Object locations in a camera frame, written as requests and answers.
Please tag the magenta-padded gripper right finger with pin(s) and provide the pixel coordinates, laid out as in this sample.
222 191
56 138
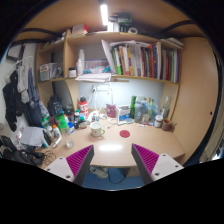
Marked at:
148 160

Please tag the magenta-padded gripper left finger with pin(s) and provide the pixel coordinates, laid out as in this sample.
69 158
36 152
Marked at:
78 160

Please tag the clear bottle with green cap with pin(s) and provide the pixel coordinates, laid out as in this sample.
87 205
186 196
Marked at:
66 131

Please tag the grey shoe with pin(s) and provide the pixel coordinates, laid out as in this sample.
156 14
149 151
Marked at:
99 172

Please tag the silver tube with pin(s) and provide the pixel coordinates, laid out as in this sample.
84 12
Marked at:
57 142

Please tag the white bottle with blue cap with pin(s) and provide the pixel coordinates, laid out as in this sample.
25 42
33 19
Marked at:
71 128

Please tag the white bottle with orange cap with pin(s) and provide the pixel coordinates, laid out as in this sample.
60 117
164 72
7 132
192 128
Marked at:
56 132

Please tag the flat round red coaster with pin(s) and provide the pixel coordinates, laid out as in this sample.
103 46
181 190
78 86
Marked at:
124 133

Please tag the white mug with green rim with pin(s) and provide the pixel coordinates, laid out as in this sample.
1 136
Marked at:
96 129

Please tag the brown mug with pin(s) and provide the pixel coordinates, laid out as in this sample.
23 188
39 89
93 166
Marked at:
166 125

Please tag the white paper sheet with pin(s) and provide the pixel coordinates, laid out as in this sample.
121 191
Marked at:
31 136

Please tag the blue white box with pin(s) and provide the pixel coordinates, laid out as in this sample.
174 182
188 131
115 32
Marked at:
123 113

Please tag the clear glass bottle white cap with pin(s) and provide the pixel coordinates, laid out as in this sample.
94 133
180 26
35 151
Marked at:
165 108

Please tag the tall green bottle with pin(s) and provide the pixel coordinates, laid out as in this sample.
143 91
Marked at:
133 106

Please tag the black bag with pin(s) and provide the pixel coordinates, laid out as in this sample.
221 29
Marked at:
55 106

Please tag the maroon card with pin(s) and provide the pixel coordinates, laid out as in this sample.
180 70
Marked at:
111 110

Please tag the hanging dark clothes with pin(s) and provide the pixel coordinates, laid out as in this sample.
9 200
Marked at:
15 96

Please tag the white fluorescent light tube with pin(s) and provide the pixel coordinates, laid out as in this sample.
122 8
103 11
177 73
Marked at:
104 15

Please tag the white wall socket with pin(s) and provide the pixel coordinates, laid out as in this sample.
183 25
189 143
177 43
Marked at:
100 88

